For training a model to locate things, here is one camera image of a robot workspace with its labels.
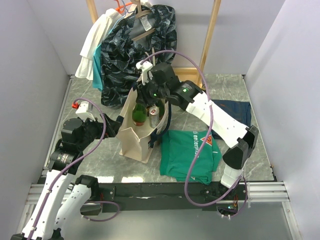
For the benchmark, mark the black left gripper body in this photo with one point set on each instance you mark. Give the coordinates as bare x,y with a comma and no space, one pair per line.
93,130

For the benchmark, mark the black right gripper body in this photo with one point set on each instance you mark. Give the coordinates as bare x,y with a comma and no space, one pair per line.
150,93

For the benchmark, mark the beige canvas tote bag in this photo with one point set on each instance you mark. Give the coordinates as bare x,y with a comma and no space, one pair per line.
137,142

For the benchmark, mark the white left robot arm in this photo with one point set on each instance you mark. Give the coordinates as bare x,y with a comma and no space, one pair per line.
51,213

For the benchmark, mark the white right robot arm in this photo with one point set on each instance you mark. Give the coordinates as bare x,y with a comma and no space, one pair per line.
240,139

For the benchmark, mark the red white beverage can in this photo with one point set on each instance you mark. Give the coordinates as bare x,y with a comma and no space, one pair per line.
154,116

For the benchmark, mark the dark patterned hanging shirt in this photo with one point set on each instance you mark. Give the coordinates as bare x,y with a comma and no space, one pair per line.
120,54

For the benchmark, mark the teal hanging garment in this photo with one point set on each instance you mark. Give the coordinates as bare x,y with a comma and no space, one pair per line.
97,81

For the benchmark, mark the wooden clothes hanger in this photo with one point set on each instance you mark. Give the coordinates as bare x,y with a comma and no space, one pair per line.
142,16

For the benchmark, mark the green printed t-shirt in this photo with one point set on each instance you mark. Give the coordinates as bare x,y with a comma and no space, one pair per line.
178,149

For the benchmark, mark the white hanging garment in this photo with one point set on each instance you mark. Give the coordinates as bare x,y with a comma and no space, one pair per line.
95,36

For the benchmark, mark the orange clothes hanger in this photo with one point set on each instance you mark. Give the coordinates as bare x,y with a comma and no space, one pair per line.
121,8

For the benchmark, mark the folded blue jeans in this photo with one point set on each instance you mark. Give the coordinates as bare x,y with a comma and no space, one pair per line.
239,110

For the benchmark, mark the wooden clothes rack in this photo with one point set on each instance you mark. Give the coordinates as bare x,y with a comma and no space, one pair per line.
183,72

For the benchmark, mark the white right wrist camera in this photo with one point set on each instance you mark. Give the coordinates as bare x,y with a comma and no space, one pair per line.
144,68

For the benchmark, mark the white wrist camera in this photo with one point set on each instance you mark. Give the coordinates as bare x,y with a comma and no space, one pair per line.
84,111
144,68

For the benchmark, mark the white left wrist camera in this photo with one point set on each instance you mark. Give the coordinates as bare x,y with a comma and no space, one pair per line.
84,111

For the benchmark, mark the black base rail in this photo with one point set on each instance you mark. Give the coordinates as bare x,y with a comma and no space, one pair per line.
160,195

